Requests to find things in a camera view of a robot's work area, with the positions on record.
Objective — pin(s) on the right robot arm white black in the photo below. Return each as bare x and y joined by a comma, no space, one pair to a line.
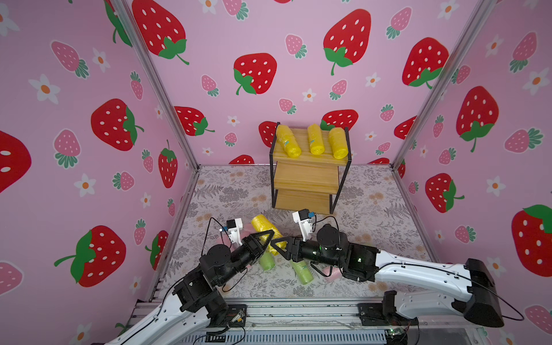
466,290

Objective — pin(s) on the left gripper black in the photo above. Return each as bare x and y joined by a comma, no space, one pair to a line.
250,249

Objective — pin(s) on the pink trash bag roll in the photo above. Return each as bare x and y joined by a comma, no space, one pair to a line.
241,236
332,274

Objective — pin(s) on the aluminium rail frame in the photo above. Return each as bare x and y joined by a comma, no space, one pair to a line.
317,321

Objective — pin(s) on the wooden shelf black metal frame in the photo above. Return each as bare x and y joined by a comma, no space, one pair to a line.
309,181

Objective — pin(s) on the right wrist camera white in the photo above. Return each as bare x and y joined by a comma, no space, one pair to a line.
305,219

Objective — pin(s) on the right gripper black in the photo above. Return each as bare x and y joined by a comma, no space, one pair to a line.
295,248

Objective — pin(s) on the green trash bag roll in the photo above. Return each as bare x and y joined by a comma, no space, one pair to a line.
267,262
303,272

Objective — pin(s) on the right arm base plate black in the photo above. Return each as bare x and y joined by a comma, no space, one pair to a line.
376,314

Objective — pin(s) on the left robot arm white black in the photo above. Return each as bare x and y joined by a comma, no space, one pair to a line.
195,301

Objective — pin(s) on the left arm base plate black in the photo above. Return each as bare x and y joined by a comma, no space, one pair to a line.
234,316

